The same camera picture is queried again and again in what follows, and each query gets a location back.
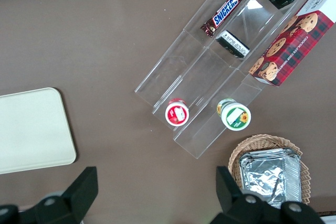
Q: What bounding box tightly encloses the red tartan cookie box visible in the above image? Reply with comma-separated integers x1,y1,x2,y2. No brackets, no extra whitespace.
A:
248,0,336,88

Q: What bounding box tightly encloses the green sunflower lid jar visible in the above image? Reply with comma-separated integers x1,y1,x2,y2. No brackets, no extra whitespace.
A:
216,98,252,132

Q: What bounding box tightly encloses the black box white label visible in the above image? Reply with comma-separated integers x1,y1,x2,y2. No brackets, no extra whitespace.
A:
215,30,250,59

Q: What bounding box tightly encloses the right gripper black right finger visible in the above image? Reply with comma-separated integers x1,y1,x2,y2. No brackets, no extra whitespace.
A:
209,166,284,224

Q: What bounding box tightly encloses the beige plastic tray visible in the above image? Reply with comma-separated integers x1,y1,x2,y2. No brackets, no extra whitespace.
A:
0,87,77,175

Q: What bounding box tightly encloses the red lid small jar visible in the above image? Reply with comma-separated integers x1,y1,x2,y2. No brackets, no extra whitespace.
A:
165,98,190,126

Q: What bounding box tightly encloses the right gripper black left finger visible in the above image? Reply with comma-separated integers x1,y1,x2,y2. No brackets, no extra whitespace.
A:
34,166,99,224

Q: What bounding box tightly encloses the Snickers chocolate bar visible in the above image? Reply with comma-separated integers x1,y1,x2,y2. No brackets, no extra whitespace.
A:
201,0,247,38

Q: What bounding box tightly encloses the wicker basket holding foil trays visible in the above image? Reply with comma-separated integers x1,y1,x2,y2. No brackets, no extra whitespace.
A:
227,134,311,206

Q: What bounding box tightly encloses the aluminium foil tray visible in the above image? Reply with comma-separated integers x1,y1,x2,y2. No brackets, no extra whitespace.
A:
240,153,300,210
238,148,303,204

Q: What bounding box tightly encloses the clear acrylic stepped stand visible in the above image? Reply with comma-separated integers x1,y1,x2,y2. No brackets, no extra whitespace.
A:
134,0,331,159

